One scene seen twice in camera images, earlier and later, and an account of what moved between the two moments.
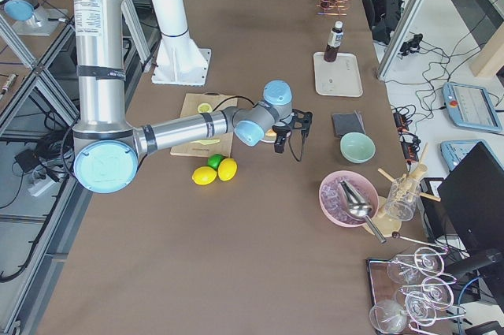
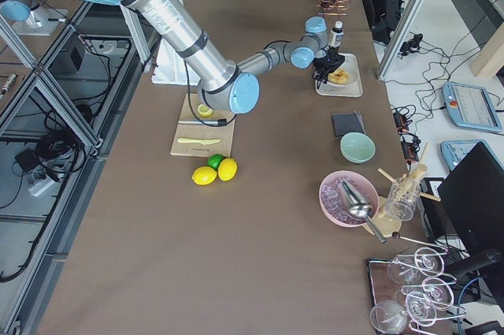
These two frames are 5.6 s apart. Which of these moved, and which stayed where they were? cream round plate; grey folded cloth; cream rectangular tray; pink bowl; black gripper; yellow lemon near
Moved: cream round plate; black gripper
Stayed: pink bowl; yellow lemon near; cream rectangular tray; grey folded cloth
